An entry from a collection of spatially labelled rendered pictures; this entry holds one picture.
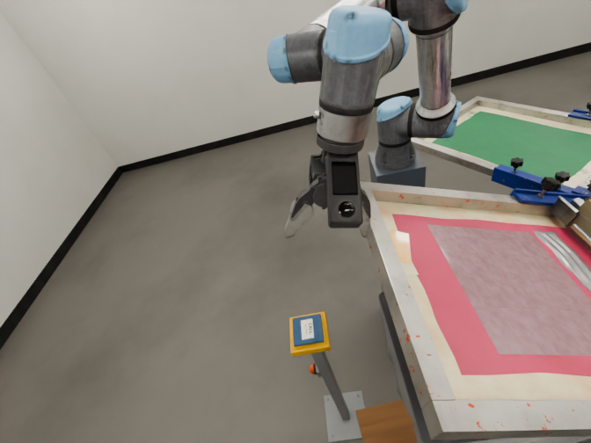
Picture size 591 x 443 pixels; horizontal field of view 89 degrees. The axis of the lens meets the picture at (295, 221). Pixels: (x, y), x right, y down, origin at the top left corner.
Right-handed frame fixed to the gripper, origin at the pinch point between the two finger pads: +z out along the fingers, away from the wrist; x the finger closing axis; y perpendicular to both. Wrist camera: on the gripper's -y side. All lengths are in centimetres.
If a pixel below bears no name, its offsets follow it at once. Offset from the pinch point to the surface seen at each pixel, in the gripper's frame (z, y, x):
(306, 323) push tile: 54, 14, -1
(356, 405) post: 144, 16, -36
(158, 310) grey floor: 188, 105, 105
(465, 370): 10.5, -19.8, -21.9
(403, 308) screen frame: 6.1, -10.7, -13.0
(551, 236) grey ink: 14, 15, -65
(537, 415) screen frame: 7.5, -27.4, -27.5
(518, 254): 13, 8, -50
